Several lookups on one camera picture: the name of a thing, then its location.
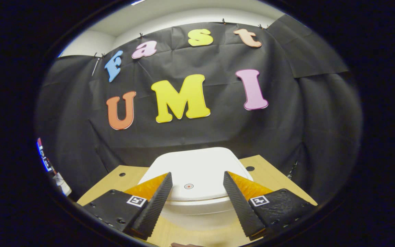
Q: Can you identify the white desktop garbage bin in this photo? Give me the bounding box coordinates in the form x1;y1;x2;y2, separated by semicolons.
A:
137;147;254;231

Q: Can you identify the computer monitor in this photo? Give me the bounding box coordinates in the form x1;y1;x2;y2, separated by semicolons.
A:
36;137;56;175

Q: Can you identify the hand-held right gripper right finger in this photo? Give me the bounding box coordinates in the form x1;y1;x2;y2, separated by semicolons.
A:
223;170;316;240

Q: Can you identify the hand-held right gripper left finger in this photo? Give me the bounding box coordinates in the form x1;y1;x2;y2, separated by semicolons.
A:
83;172;173;240

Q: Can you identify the wooden desktop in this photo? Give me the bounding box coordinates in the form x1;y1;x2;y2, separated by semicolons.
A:
77;154;318;247

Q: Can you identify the white side table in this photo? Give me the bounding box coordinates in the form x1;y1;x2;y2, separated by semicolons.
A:
53;173;72;197

